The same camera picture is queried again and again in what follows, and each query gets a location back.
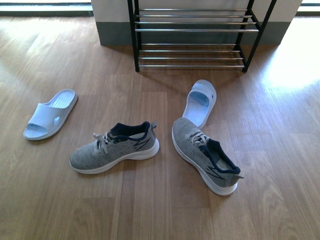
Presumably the grey knit sneaker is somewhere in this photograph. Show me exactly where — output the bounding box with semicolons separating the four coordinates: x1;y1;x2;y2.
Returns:
69;121;160;174
172;117;242;196

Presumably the light blue slipper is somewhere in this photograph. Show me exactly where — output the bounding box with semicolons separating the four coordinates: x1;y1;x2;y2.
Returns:
23;89;78;141
182;79;217;129

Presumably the black metal shoe rack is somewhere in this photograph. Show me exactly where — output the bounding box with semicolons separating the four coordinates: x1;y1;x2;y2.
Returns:
127;0;276;72

